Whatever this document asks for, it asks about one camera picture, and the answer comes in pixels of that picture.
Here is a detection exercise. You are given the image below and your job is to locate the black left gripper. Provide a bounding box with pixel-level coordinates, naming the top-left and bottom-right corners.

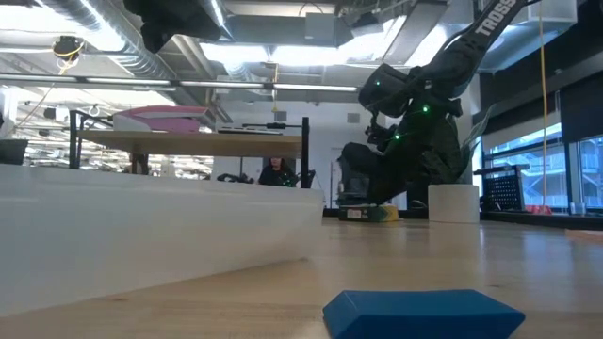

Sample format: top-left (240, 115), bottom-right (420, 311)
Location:
top-left (122, 0), bottom-right (222, 55)

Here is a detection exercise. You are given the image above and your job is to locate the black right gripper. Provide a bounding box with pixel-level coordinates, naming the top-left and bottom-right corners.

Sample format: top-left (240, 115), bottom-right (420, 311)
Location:
top-left (338, 110), bottom-right (465, 205)

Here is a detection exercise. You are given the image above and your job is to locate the blue bevelled eraser block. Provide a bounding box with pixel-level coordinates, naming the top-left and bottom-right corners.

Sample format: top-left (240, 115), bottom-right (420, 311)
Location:
top-left (322, 288), bottom-right (527, 339)

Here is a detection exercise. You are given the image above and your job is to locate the translucent pencil case blue lid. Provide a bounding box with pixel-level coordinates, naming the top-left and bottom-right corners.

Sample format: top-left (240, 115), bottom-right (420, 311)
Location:
top-left (0, 163), bottom-right (326, 317)

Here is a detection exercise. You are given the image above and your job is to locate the black printer machine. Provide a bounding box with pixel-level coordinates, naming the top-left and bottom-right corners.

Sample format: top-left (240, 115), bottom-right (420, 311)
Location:
top-left (336, 159), bottom-right (378, 207)

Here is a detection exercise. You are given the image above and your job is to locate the black cabinet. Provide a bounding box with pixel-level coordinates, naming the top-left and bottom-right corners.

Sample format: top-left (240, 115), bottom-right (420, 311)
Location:
top-left (405, 187), bottom-right (431, 211)

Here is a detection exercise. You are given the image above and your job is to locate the black metal shelf leg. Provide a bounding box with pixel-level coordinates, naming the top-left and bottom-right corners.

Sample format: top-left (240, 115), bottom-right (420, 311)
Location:
top-left (300, 116), bottom-right (311, 190)
top-left (68, 109), bottom-right (114, 170)

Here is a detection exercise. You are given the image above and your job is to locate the long ceiling light bar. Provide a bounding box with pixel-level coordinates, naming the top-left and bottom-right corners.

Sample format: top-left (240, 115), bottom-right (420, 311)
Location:
top-left (0, 73), bottom-right (359, 93)

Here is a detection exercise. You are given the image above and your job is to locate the white plant pot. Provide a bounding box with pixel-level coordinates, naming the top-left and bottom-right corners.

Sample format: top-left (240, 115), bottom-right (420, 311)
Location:
top-left (427, 183), bottom-right (481, 225)

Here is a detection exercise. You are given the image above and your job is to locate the person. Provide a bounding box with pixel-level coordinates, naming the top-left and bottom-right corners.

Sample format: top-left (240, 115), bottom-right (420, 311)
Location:
top-left (257, 157), bottom-right (299, 188)

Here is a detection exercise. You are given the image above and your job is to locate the green snake plant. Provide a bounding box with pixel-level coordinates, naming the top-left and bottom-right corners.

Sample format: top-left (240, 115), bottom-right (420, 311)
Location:
top-left (459, 104), bottom-right (497, 186)

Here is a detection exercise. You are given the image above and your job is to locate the black bar with clamp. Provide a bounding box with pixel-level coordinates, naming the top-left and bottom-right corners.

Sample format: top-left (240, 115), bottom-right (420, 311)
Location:
top-left (241, 121), bottom-right (303, 131)

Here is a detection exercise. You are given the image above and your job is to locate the black pegboard stand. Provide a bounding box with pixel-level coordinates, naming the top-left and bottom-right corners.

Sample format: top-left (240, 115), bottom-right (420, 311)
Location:
top-left (472, 164), bottom-right (531, 213)

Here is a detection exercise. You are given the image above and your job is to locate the white desk calculator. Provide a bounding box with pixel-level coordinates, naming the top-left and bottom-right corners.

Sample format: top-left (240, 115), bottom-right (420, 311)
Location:
top-left (217, 125), bottom-right (285, 137)

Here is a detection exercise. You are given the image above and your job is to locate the black monitor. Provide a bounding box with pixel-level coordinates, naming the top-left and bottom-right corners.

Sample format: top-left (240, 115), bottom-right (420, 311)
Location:
top-left (0, 138), bottom-right (29, 167)

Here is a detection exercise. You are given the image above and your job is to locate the yellow hanging cable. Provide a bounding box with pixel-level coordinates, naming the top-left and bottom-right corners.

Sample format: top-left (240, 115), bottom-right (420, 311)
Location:
top-left (538, 0), bottom-right (550, 208)

